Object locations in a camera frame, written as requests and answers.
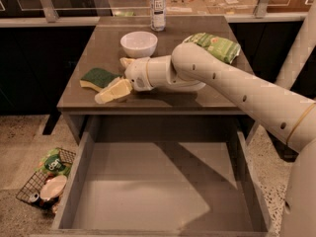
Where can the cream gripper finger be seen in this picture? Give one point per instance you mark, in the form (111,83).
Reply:
(117,89)
(125,62)

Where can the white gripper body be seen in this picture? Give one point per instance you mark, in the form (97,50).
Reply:
(136,72)

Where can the green and yellow sponge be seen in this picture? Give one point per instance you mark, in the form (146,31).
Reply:
(97,79)

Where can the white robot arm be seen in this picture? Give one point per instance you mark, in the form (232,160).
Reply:
(288,116)

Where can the open grey top drawer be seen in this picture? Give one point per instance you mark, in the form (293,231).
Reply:
(162,176)

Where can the white ceramic bowl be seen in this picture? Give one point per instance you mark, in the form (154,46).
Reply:
(139,44)

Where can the clear plastic water bottle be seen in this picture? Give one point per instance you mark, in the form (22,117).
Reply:
(158,15)

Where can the green snack bag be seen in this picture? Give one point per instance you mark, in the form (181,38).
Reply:
(223,49)

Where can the green chip bag in basket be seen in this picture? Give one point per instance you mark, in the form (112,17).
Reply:
(52,164)

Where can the white bowl in basket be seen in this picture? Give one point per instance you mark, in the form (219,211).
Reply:
(53,188)

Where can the soda can in basket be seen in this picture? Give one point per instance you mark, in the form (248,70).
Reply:
(34,198)

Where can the black wire basket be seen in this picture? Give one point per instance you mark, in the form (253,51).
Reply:
(37,180)

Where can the metal railing frame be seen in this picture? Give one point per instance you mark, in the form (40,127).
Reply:
(89,12)

